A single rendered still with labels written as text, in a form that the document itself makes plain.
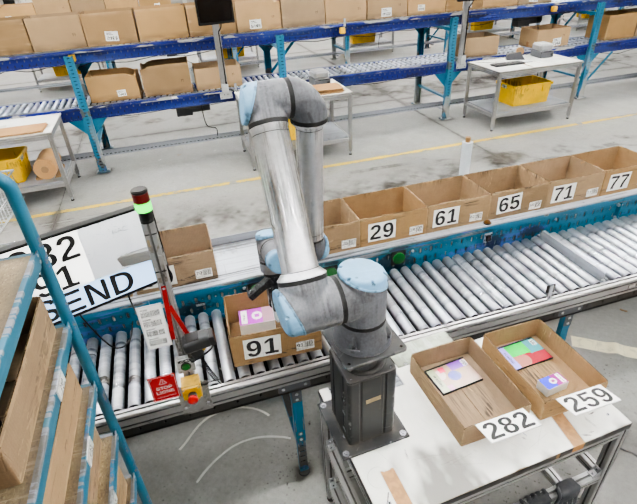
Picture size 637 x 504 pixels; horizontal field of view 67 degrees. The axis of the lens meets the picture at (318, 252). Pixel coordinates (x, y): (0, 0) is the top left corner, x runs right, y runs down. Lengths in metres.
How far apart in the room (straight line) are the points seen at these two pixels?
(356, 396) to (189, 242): 1.39
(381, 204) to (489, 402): 1.33
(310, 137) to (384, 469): 1.13
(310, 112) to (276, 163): 0.19
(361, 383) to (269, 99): 0.92
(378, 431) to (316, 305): 0.65
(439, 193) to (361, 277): 1.69
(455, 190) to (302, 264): 1.85
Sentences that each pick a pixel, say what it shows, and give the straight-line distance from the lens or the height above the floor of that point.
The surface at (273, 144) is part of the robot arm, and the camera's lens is 1.37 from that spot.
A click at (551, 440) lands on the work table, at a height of 0.75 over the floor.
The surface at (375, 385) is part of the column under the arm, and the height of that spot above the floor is 1.03.
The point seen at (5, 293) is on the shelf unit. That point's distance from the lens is 1.07.
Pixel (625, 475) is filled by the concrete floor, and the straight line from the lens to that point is 3.00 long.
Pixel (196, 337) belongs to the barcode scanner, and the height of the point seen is 1.09.
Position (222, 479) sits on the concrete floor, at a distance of 2.73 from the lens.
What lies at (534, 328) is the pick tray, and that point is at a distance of 2.33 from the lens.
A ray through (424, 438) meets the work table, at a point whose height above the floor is 0.75.
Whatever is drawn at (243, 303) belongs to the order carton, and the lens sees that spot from 2.29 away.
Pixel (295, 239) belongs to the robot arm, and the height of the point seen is 1.56.
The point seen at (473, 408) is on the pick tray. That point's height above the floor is 0.76.
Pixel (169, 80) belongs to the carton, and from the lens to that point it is 6.42.
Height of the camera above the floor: 2.26
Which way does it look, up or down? 33 degrees down
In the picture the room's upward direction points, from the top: 3 degrees counter-clockwise
